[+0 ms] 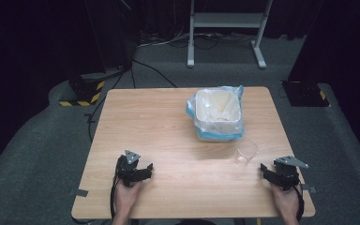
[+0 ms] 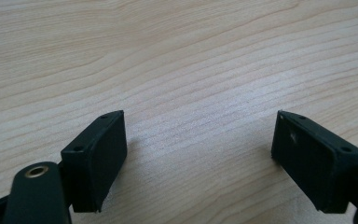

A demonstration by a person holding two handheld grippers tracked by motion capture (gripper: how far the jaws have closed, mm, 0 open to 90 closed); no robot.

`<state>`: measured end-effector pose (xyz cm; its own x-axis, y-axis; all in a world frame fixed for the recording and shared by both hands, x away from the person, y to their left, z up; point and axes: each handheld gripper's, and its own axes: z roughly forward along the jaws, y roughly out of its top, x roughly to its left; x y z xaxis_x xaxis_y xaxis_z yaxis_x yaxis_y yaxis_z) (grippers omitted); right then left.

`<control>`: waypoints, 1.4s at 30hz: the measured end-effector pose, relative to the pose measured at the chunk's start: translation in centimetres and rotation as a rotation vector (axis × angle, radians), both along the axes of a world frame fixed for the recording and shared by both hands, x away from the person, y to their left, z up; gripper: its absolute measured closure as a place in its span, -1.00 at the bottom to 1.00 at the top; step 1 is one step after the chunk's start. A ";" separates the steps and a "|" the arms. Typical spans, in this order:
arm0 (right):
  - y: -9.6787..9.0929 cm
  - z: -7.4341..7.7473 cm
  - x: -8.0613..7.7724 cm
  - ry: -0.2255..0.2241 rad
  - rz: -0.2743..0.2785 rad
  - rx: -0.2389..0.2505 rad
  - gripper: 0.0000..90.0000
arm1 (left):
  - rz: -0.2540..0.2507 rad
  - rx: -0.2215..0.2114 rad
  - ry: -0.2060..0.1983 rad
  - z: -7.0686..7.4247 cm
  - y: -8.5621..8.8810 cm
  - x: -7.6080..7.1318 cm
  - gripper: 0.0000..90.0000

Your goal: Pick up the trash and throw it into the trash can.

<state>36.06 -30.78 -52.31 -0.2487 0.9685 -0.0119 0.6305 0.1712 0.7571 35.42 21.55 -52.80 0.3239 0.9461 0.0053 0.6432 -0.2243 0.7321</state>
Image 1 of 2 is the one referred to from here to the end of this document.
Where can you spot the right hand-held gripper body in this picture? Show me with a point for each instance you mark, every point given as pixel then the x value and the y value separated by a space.
pixel 287 175

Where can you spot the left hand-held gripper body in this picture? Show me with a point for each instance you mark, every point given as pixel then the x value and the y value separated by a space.
pixel 127 171

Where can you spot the person's left hand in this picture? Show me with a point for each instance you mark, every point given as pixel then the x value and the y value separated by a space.
pixel 127 197

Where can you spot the person's right hand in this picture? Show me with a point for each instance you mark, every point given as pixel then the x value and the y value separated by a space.
pixel 287 201

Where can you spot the clear plastic cup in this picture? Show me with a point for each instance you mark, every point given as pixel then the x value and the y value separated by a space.
pixel 246 153

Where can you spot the grey tape piece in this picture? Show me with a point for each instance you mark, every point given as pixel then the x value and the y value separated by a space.
pixel 309 188
pixel 79 192

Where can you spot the white square trash bin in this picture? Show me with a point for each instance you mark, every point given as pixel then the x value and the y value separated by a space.
pixel 217 108

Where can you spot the black yellow striped stand base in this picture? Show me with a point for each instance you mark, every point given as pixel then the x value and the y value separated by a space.
pixel 87 93

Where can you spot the dark curtain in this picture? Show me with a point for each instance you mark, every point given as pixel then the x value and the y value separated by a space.
pixel 347 47

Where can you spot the white metal stand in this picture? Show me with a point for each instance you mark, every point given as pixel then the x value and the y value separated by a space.
pixel 228 19

